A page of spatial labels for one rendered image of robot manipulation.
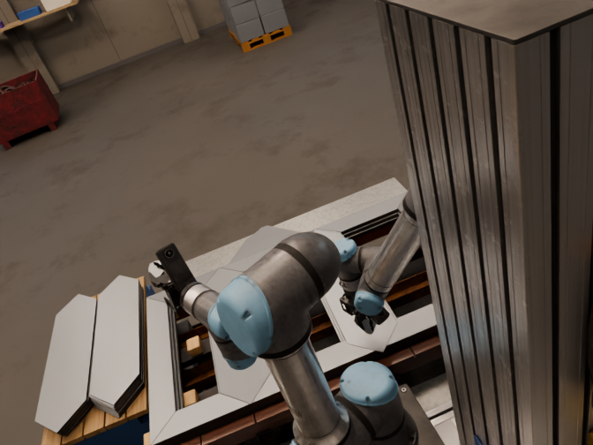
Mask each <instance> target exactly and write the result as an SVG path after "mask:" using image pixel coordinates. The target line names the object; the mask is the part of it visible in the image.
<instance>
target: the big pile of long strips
mask: <svg viewBox="0 0 593 445"><path fill-rule="evenodd" d="M144 388H145V337H144V291H143V287H141V284H140V281H139V279H134V278H130V277H126V276H122V275H119V276H118V277H117V278H116V279H115V280H114V281H113V282H112V283H111V284H110V285H109V286H108V287H107V288H106V289H105V290H104V291H103V292H102V293H101V294H100V295H99V298H98V299H96V298H90V297H88V296H84V295H80V294H78V295H77V296H76V297H75V298H74V299H73V300H72V301H71V302H70V303H69V304H68V305H67V306H65V307H64V308H63V309H62V310H61V311H60V312H59V313H58V314H57V315H56V319H55V324H54V328H53V333H52V337H51V342H50V346H49V355H48V359H47V364H46V368H45V373H44V377H43V382H42V386H41V394H40V399H39V403H38V408H37V412H36V416H35V422H36V423H38V424H40V425H42V426H44V427H46V428H48V429H49V430H51V431H53V432H55V433H56V434H60V435H61V436H65V437H66V436H68V435H69V434H70V433H71V432H72V430H73V429H74V428H75V427H76V426H77V424H78V423H79V422H80V421H81V420H82V419H83V418H84V417H85V416H86V415H87V413H88V412H89V411H90V410H91V409H92V408H93V406H94V405H95V408H97V409H99V410H101V411H105V412H107V413H108V414H110V415H113V416H115V417H117V418H119V419H120V418H121V417H122V416H123V414H124V413H125V412H126V410H127V409H128V408H129V407H130V405H131V404H132V403H133V401H134V400H135V399H136V398H137V396H138V395H139V394H140V392H141V391H142V390H143V389H144Z"/></svg>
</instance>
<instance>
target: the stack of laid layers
mask: <svg viewBox="0 0 593 445"><path fill-rule="evenodd" d="M400 214H401V211H400V210H399V209H398V208H397V209H396V210H394V211H392V212H389V213H387V214H384V215H381V216H379V217H377V218H374V219H372V220H370V221H368V222H364V223H361V224H359V225H357V226H355V227H353V228H350V229H348V230H345V231H342V232H339V231H331V230H318V231H326V232H333V233H341V234H342V235H343V237H344V238H349V239H355V238H359V237H361V236H363V235H365V234H368V233H370V232H372V231H375V230H378V229H380V228H383V227H385V226H387V225H389V224H391V223H395V222H396V221H397V219H398V217H399V216H400ZM313 232H315V230H314V231H313ZM321 301H322V304H323V306H324V307H325V309H326V311H327V314H328V316H329V319H330V321H331V322H332V324H333V326H334V329H335V331H336V334H337V335H338V337H339V339H340V341H341V342H342V341H344V340H345V338H344V336H343V334H342V332H341V329H340V327H339V325H338V323H337V321H336V319H335V317H334V315H333V313H332V311H331V309H330V307H329V305H328V303H327V300H326V298H325V296H324V297H323V298H322V299H321ZM168 316H169V338H170V349H171V360H172V372H173V383H174V395H175V406H176V411H178V410H181V409H183V408H184V391H183V382H182V373H181V363H180V354H179V345H178V335H177V326H176V312H175V311H174V310H173V309H171V308H170V307H169V306H168ZM438 333H439V331H438V327H437V325H436V326H433V327H431V328H428V329H426V330H423V331H421V332H419V333H416V334H414V335H413V336H409V337H407V338H404V339H402V340H400V341H398V342H396V343H392V344H390V345H388V346H387V347H386V348H385V350H384V352H380V351H374V352H371V353H369V354H367V355H364V356H362V357H360V358H357V359H354V360H352V361H350V362H348V363H346V364H344V365H341V366H338V367H336V368H334V369H332V370H329V371H327V372H324V375H325V377H326V379H327V381H330V380H332V379H334V378H336V377H338V376H341V375H342V374H343V372H344V371H345V370H346V369H347V368H348V367H350V366H352V365H354V364H355V363H358V362H367V361H376V360H378V359H380V358H384V357H386V356H388V355H390V354H393V353H395V352H397V351H400V350H402V349H405V348H407V347H409V348H410V346H411V345H413V344H415V343H419V342H422V341H423V340H425V339H428V338H430V337H432V336H435V335H437V334H438ZM208 334H209V340H210V345H211V351H212V355H213V361H214V353H213V347H212V342H211V337H210V333H209V331H208ZM214 370H215V376H216V381H217V387H218V392H219V393H220V389H219V383H218V378H217V372H216V367H215V363H214ZM282 400H284V398H283V396H282V394H281V391H280V392H277V393H275V394H273V395H271V396H268V397H265V398H263V399H260V400H258V401H257V402H254V403H252V404H248V405H246V406H245V407H242V408H240V409H237V410H235V411H232V412H230V413H228V414H225V415H223V416H221V417H219V418H217V419H213V420H211V421H208V422H206V423H205V424H202V425H200V426H196V427H194V428H193V429H190V430H188V431H185V432H183V433H181V434H178V435H176V436H173V437H171V438H169V439H167V440H165V441H161V442H159V443H156V444H154V445H178V444H181V443H183V442H185V441H188V440H190V439H193V438H195V437H197V436H201V435H202V434H205V433H207V432H210V431H212V430H214V429H216V428H218V427H220V426H224V425H226V424H228V423H230V422H232V421H235V420H237V419H240V418H242V417H245V416H247V415H249V414H252V413H253V414H254V412H255V411H259V410H261V409H264V408H266V407H267V406H270V405H272V404H276V403H278V402H280V401H282Z"/></svg>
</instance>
